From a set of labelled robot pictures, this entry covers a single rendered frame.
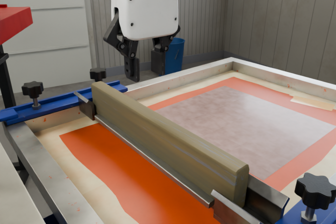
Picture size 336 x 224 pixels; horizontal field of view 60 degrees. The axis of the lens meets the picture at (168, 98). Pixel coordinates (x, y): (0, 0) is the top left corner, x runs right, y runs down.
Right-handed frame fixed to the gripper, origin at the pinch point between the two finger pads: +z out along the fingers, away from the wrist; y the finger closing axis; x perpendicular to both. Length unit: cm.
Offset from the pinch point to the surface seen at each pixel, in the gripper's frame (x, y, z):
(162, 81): 24.4, 23.7, 15.7
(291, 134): -13.4, 30.1, 18.6
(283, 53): 137, 310, 80
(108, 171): 1.7, -7.5, 19.1
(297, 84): -1, 56, 17
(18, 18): 116, 10, 9
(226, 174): -19.7, -1.6, 9.5
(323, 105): -11, 51, 18
